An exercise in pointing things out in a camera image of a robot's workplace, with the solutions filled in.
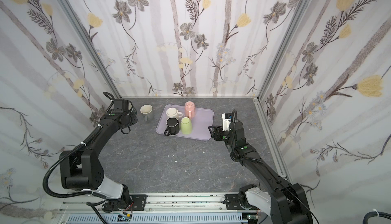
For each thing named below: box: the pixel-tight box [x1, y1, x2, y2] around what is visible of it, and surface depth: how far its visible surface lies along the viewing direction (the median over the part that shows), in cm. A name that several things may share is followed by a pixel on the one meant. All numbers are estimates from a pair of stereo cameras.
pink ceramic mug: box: [184, 100, 197, 121], surface depth 104 cm
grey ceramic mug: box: [139, 103, 154, 122], surface depth 103 cm
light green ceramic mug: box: [180, 116, 193, 135], surface depth 98 cm
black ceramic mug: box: [163, 117, 180, 137], surface depth 97 cm
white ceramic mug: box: [165, 107, 184, 119], surface depth 104 cm
